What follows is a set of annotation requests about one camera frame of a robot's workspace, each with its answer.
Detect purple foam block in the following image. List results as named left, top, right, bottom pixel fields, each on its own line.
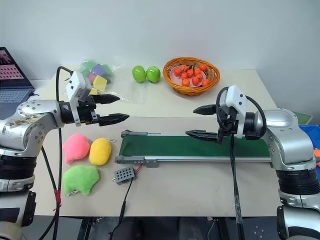
left=92, top=63, right=107, bottom=77

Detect pink plush toy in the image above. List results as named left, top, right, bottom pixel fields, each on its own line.
left=62, top=133, right=91, bottom=165

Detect green plush toy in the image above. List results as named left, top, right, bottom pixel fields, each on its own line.
left=62, top=164, right=100, bottom=197

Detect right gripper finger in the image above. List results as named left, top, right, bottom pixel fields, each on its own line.
left=192, top=104, right=218, bottom=117
left=185, top=129, right=220, bottom=143

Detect orange wicker basket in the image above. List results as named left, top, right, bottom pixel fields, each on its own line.
left=162, top=57, right=221, bottom=97

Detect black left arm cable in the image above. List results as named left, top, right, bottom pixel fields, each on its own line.
left=39, top=65, right=77, bottom=240

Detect green foam block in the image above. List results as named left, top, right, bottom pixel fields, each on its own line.
left=81, top=59, right=97, bottom=72

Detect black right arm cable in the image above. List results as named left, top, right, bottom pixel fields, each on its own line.
left=215, top=86, right=267, bottom=240

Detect black table frame leg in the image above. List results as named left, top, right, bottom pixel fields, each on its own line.
left=76, top=216, right=92, bottom=240

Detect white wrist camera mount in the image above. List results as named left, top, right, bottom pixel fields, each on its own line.
left=224, top=84, right=249, bottom=140
left=65, top=70, right=93, bottom=126

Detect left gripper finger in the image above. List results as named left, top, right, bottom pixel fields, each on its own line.
left=97, top=113, right=130, bottom=127
left=93, top=93, right=121, bottom=106

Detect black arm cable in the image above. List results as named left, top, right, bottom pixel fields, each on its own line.
left=215, top=86, right=267, bottom=240
left=39, top=65, right=77, bottom=240

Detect green tray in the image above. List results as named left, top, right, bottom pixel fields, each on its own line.
left=291, top=110, right=314, bottom=125

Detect pink plate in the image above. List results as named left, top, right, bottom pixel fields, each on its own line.
left=169, top=66, right=209, bottom=88

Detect blue plastic bin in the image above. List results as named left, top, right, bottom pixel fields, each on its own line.
left=298, top=123, right=320, bottom=151

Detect yellow foam block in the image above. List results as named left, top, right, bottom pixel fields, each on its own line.
left=92, top=75, right=108, bottom=90

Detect open laptop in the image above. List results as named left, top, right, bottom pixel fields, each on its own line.
left=0, top=46, right=36, bottom=105

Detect green toy apple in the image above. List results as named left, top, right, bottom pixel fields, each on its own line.
left=131, top=65, right=147, bottom=83
left=145, top=65, right=162, bottom=84

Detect yellow plush toy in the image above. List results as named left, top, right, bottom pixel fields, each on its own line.
left=89, top=137, right=112, bottom=167

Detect gray perforated control box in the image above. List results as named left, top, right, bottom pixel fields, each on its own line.
left=111, top=167, right=138, bottom=186

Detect green conveyor belt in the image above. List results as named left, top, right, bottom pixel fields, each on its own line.
left=114, top=129, right=275, bottom=169

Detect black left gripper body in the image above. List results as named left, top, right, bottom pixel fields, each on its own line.
left=78, top=95, right=100, bottom=126

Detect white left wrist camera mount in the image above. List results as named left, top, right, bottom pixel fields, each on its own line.
left=65, top=70, right=93, bottom=126

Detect clear plastic bag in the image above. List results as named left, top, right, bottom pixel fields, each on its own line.
left=79, top=58, right=130, bottom=103

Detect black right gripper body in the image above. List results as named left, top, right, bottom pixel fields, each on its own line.
left=216, top=104, right=239, bottom=145

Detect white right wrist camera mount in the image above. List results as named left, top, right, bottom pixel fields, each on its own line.
left=224, top=84, right=249, bottom=140

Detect thin red wire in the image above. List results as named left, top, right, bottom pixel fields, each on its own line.
left=134, top=160, right=146, bottom=174

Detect black power cable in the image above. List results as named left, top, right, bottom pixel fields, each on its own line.
left=107, top=178, right=135, bottom=240

